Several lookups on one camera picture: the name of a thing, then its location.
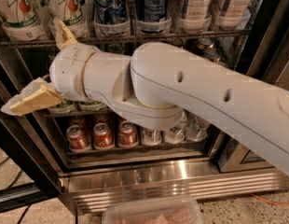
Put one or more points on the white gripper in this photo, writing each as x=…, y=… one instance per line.
x=68, y=70

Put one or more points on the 7up can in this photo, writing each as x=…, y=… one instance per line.
x=20, y=21
x=73, y=15

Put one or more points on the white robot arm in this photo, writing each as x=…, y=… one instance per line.
x=153, y=87

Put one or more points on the green can front left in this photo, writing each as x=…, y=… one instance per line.
x=65, y=106

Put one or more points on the green can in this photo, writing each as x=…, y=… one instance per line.
x=65, y=106
x=93, y=106

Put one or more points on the red can front left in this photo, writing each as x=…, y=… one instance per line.
x=78, y=141

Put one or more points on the red can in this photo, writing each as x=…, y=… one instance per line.
x=103, y=138
x=78, y=141
x=127, y=134

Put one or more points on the blue Pepsi can with face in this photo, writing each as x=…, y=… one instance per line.
x=111, y=16

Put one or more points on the red can front middle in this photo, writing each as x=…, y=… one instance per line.
x=103, y=138

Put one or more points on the red can front right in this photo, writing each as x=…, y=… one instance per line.
x=127, y=134

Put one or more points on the open fridge door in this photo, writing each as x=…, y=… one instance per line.
x=21, y=148

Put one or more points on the dark blue Pepsi can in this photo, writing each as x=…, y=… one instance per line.
x=151, y=15

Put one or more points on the stainless fridge base grille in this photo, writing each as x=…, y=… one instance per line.
x=94, y=191

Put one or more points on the white can rightmost on shelf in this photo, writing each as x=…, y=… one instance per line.
x=228, y=14

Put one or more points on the water bottle left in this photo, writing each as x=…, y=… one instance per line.
x=151, y=137

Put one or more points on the water bottle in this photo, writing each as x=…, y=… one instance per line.
x=176, y=135
x=196, y=128
x=151, y=137

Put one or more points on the water bottle middle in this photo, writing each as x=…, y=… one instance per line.
x=176, y=135

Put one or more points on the water bottle right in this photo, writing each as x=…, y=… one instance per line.
x=196, y=128

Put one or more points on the clear plastic container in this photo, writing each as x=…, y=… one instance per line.
x=177, y=209

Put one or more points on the top wire shelf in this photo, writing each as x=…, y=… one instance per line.
x=124, y=39

